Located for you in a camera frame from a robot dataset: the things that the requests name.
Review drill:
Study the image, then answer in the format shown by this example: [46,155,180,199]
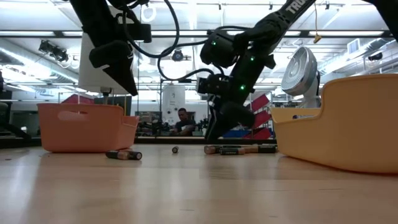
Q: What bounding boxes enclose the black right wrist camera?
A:
[196,74,231,96]

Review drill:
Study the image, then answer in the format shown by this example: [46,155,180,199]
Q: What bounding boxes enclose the red angular object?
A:
[61,93,95,105]

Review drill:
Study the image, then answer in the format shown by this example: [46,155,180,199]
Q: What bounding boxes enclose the yellow plastic bin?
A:
[270,73,398,174]

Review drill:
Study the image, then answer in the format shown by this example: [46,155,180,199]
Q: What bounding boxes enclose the orange plastic bin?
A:
[36,103,140,154]

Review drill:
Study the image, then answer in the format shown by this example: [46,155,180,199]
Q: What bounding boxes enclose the round black lamp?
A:
[171,49,191,62]

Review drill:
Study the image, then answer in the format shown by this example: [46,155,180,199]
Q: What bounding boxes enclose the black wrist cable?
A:
[123,0,180,59]
[156,26,249,82]

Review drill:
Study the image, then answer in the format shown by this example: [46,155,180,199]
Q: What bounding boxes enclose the white air vent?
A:
[347,39,362,55]

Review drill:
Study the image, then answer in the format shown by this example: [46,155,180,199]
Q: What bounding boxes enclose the white cylindrical tank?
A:
[161,83,187,125]

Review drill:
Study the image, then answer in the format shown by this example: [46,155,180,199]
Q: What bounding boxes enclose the small grey desk fan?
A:
[280,46,322,110]

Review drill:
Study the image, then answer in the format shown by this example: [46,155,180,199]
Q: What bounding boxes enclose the blue storage bin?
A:
[222,129,249,139]

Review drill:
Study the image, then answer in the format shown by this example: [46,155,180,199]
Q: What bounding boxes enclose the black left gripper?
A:
[68,0,139,96]

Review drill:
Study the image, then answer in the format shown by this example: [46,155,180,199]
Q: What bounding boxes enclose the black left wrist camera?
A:
[124,23,152,44]

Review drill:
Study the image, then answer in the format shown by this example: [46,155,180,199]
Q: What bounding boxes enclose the person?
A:
[169,108,197,137]

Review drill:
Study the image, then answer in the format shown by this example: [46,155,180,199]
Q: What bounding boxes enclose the red folded panel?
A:
[242,93,274,140]

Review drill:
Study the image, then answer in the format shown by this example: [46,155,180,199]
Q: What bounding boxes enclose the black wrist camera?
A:
[196,74,231,96]
[124,23,152,44]

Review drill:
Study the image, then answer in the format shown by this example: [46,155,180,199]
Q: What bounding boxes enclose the yellow hanging connector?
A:
[313,2,323,44]

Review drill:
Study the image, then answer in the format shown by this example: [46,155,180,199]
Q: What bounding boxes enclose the white cylinder lamp wooden base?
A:
[77,32,135,105]

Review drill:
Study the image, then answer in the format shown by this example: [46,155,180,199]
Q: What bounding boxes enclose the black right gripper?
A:
[205,46,277,141]

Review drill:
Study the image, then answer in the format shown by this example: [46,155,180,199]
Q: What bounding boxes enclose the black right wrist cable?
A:
[156,26,249,82]

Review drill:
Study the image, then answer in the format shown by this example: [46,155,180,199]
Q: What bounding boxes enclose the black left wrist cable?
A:
[123,0,180,59]

